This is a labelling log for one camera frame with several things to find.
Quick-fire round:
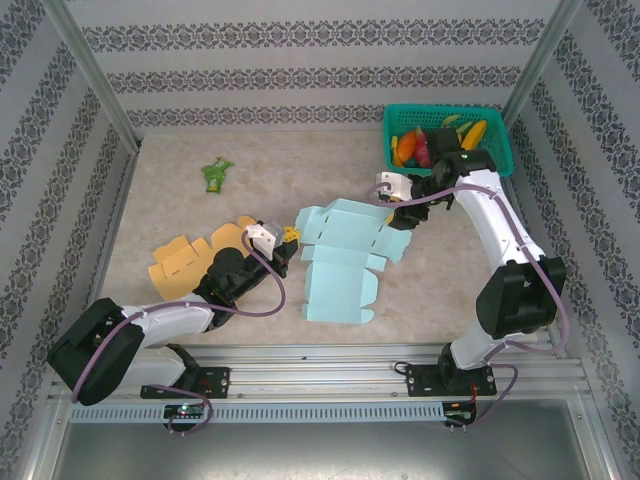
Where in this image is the orange paper box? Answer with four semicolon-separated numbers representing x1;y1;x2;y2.
148;215;264;301

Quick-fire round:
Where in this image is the light blue paper box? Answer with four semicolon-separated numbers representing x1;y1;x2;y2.
294;197;414;326

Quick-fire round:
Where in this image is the large orange banana toy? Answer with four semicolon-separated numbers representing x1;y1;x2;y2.
459;119;489;151

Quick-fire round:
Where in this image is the orange mango toy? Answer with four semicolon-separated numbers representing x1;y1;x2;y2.
397;130;417;164

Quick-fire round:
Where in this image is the teal plastic basket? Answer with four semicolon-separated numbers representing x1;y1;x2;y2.
382;103;515;179

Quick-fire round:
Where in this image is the grey metal sheet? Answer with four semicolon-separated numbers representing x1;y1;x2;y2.
29;399;614;480

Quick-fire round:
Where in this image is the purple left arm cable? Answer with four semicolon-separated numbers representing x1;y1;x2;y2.
71;230;287;437

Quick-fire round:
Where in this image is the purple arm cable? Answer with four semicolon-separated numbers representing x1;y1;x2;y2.
367;180;571;436
71;230;287;437

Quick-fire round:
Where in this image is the aluminium side rail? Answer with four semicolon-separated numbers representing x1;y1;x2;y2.
494;177;569;359
69;144;141;364

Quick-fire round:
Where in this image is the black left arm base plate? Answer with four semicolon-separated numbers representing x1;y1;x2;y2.
140;367;232;400

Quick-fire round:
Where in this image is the aluminium rail frame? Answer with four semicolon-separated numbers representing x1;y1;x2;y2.
47;343;594;401

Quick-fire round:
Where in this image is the aluminium corner post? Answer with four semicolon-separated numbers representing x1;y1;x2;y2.
502;0;584;121
42;0;144;151

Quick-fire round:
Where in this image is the perforated metal cable tray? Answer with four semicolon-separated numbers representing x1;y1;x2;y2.
68;402;446;424

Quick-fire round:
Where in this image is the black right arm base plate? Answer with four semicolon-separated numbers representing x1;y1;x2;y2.
407;363;497;399

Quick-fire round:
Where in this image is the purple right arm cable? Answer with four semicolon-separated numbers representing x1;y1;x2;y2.
367;180;571;436

